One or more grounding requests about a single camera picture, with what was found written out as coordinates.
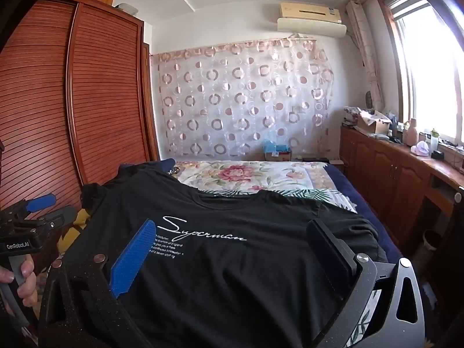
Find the dark waste bin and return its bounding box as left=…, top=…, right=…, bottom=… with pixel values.
left=421, top=229, right=442, bottom=259

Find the black printed t-shirt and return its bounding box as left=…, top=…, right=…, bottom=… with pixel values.
left=78, top=163, right=390, bottom=348

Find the low wooden cabinet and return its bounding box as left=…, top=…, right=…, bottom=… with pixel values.
left=339, top=123, right=464, bottom=258

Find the navy blue garment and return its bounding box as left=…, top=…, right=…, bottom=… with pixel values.
left=118, top=158, right=176, bottom=176

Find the palm leaf printed sheet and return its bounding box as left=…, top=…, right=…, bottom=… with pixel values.
left=197, top=186, right=381, bottom=347

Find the circle patterned sheer curtain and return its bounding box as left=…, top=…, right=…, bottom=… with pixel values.
left=151, top=38, right=335, bottom=158

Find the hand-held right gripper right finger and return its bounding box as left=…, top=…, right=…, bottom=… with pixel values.
left=306, top=219, right=426, bottom=348

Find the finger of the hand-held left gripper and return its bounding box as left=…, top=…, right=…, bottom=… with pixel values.
left=34, top=205, right=79, bottom=231
left=3, top=195, right=56, bottom=215

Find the tied patterned window curtain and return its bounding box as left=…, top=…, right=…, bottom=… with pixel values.
left=345, top=0, right=385, bottom=111

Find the wall air conditioner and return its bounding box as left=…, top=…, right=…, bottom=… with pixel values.
left=276, top=2, right=347, bottom=39

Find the wooden slatted wardrobe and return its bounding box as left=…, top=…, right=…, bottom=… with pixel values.
left=0, top=0, right=161, bottom=262

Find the open cardboard box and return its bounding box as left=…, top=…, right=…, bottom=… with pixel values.
left=357, top=110, right=393, bottom=135

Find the window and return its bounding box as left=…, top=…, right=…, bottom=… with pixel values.
left=377, top=0, right=464, bottom=144

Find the pink bottle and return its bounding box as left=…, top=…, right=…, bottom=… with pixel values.
left=404, top=117, right=420, bottom=146

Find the person's left hand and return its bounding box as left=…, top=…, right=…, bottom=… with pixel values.
left=0, top=254, right=39, bottom=310

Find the small printed cardboard box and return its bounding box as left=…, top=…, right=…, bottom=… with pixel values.
left=264, top=148, right=293, bottom=162

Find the blue plastic bag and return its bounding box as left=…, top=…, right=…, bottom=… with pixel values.
left=262, top=139, right=291, bottom=153

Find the floral quilt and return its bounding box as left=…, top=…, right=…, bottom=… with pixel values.
left=170, top=160, right=358, bottom=213

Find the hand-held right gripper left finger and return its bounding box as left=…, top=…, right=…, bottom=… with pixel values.
left=38, top=218, right=157, bottom=348

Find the navy bed sheet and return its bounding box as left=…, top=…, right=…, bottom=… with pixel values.
left=324, top=162, right=401, bottom=263

